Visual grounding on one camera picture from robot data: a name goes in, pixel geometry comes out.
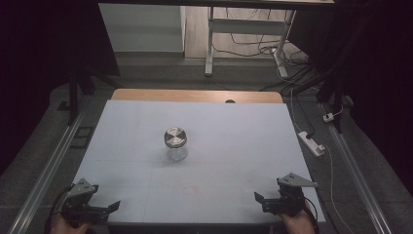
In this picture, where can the aluminium floor rail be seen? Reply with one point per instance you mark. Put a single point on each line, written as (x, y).
(357, 182)
(45, 175)

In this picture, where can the small white adapter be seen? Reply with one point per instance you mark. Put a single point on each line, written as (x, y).
(328, 117)

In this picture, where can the silver metal jar lid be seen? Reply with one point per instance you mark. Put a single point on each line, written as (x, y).
(175, 137)

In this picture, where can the white power strip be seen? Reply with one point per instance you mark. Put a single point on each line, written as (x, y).
(310, 144)

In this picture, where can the person's left hand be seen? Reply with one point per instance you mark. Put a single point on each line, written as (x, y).
(65, 228)

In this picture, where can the pale blue table sheet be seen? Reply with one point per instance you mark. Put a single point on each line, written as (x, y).
(227, 146)

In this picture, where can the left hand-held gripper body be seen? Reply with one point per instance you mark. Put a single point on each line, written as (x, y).
(79, 198)

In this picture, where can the person's right hand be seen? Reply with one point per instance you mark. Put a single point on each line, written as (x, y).
(297, 225)

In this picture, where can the black metal stand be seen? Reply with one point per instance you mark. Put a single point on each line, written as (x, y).
(338, 97)
(73, 97)

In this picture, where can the white desk frame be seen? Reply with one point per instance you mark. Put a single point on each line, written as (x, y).
(246, 26)

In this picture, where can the clear glass jar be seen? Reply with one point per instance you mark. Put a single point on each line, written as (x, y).
(177, 154)

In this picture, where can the wooden table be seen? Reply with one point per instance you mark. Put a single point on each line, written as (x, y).
(181, 95)

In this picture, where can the black curtain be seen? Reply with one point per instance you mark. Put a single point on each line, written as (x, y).
(39, 48)
(380, 65)

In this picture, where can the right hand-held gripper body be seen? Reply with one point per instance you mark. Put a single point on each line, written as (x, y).
(292, 200)

